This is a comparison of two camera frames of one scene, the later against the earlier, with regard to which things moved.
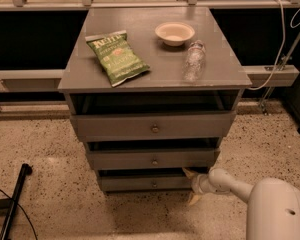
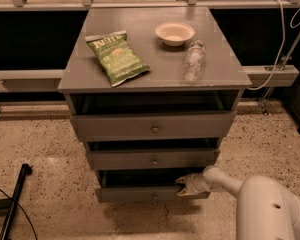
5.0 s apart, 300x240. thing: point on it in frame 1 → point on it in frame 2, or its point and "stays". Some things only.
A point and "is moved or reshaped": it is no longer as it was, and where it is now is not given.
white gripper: [198, 183] → [194, 184]
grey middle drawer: [153, 159] stays
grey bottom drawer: [145, 183] is moved or reshaped
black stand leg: [5, 207] stays
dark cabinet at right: [298, 96] stays
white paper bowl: [174, 33] stays
